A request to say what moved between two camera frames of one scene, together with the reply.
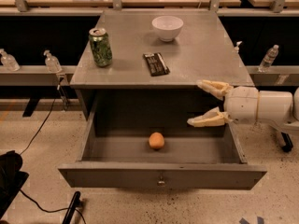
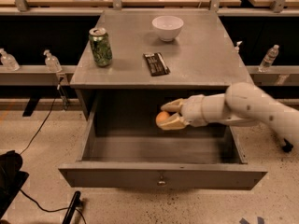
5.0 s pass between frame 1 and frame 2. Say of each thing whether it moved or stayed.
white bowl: stayed
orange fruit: moved
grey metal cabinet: stayed
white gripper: moved
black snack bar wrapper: stayed
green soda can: stayed
